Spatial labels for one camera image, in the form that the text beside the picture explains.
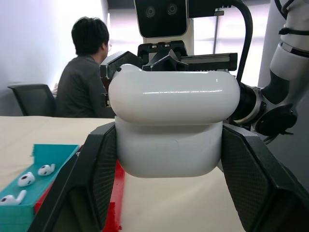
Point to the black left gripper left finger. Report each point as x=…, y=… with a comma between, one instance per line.
x=96, y=169

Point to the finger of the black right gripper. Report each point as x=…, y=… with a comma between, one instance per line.
x=120, y=64

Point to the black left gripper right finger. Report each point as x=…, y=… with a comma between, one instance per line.
x=253, y=174

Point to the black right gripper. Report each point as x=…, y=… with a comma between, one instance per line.
x=212, y=60

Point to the white earbud charging case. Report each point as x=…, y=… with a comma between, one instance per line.
x=169, y=96

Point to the red plastic bin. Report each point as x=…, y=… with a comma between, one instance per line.
x=119, y=186

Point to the teal plastic tray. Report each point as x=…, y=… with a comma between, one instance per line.
x=58, y=154

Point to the person in grey jacket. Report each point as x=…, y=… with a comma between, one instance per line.
x=77, y=89

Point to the white earbud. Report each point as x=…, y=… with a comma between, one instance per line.
x=12, y=199
x=45, y=169
x=26, y=180

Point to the black office chair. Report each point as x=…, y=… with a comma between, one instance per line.
x=33, y=99

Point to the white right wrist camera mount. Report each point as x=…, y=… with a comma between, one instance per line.
x=161, y=17

